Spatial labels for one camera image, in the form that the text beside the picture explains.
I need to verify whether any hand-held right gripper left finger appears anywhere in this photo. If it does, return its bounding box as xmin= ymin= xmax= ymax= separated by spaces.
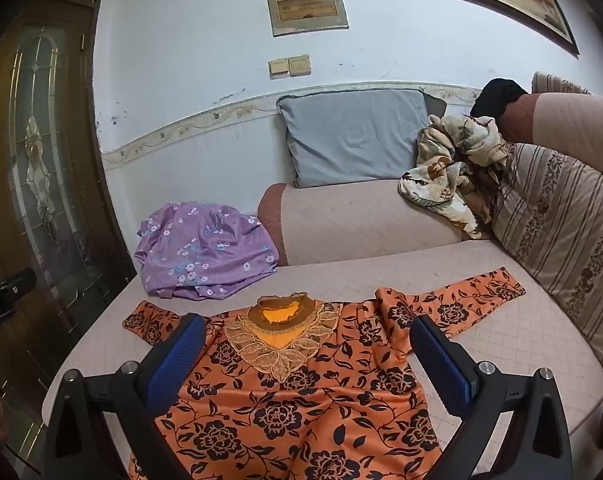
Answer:
xmin=42 ymin=312 xmax=207 ymax=480

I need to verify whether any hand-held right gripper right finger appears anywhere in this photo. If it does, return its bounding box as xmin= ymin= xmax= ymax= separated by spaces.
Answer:
xmin=409 ymin=316 xmax=575 ymax=480

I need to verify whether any orange floral blouse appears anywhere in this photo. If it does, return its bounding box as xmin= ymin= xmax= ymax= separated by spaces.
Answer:
xmin=123 ymin=267 xmax=527 ymax=480

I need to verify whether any purple floral cloth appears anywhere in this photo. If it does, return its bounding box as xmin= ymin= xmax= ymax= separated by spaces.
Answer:
xmin=134 ymin=201 xmax=281 ymax=302

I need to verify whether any wooden door with glass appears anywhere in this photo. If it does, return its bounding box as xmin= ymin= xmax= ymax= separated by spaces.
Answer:
xmin=0 ymin=0 xmax=137 ymax=476

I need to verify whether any pink sofa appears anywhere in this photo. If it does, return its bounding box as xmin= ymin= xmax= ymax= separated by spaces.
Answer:
xmin=42 ymin=87 xmax=603 ymax=480

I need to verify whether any striped grey cloth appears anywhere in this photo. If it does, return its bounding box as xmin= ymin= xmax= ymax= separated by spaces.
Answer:
xmin=489 ymin=142 xmax=603 ymax=381

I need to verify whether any cream floral blanket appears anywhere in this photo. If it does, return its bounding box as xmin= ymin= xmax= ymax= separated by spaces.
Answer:
xmin=399 ymin=114 xmax=515 ymax=241

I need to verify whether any grey pillow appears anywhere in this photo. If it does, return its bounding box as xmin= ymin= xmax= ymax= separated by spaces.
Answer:
xmin=276 ymin=89 xmax=447 ymax=189

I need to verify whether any black cloth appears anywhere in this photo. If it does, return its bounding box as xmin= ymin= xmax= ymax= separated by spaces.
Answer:
xmin=470 ymin=78 xmax=529 ymax=118

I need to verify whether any small striped pillow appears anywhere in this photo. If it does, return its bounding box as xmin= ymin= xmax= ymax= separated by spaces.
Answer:
xmin=531 ymin=71 xmax=593 ymax=96

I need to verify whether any small framed plaque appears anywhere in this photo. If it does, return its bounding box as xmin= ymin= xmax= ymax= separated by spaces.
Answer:
xmin=266 ymin=0 xmax=349 ymax=37

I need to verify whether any beige wall switch panel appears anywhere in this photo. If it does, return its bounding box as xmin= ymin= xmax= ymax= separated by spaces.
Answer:
xmin=268 ymin=54 xmax=312 ymax=79

